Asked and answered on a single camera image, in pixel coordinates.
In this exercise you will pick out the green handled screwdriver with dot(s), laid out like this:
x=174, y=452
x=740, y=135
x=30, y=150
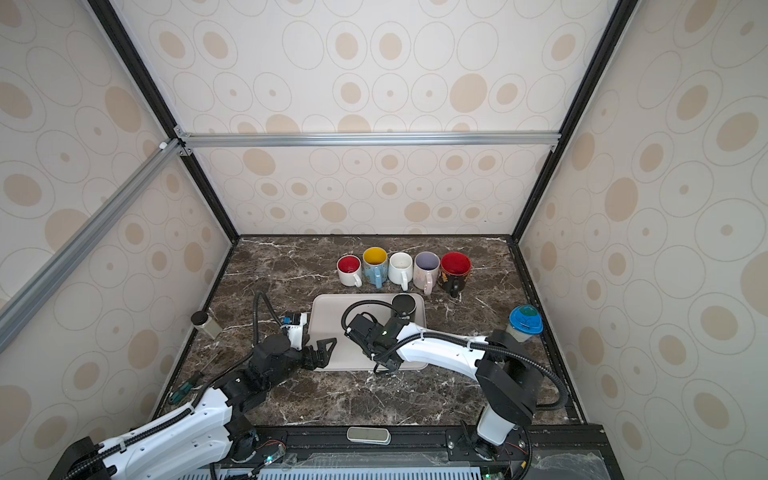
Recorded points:
x=185, y=388

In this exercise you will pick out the black mug white rim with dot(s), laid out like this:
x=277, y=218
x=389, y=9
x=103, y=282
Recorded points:
x=404, y=306

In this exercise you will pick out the cup with blue lid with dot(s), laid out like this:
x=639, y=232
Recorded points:
x=524, y=322

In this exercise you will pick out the blue butterfly mug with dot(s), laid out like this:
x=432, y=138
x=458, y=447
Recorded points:
x=375, y=266

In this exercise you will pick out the small glass jar dark lid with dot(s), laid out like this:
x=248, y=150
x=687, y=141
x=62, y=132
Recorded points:
x=206, y=324

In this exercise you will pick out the diagonal aluminium rail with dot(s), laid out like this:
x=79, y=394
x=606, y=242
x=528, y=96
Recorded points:
x=25, y=304

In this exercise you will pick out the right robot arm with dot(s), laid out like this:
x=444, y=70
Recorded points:
x=508, y=379

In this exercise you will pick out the pink iridescent mug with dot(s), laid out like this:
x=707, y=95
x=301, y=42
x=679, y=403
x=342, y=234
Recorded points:
x=426, y=271

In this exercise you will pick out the horizontal aluminium rail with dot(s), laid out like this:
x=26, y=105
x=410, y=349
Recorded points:
x=370, y=139

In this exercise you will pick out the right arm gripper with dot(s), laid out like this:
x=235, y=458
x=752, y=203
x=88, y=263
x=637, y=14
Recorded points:
x=390, y=369

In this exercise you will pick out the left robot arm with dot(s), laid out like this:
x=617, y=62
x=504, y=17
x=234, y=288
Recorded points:
x=211, y=428

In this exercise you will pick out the beige plastic tray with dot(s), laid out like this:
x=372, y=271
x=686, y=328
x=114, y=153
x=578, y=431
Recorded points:
x=324, y=322

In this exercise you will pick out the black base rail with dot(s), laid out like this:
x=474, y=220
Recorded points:
x=428, y=452

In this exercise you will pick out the grey oval base badge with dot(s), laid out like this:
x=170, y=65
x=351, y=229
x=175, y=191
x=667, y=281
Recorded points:
x=368, y=435

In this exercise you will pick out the plain white mug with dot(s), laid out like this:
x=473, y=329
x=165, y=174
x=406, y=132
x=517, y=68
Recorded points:
x=349, y=270

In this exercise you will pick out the black corner frame post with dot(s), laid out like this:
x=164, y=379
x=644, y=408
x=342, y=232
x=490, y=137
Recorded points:
x=606, y=47

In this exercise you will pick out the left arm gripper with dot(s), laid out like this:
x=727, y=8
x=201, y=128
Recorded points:
x=322, y=359

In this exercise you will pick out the white ribbed mug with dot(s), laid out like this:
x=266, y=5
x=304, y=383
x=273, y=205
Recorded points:
x=400, y=270

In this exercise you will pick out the black left corner post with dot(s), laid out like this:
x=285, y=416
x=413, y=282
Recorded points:
x=107, y=16

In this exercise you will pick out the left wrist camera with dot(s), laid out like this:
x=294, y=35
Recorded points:
x=294, y=328

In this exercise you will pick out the black skull mug red inside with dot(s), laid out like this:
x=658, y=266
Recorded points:
x=455, y=269

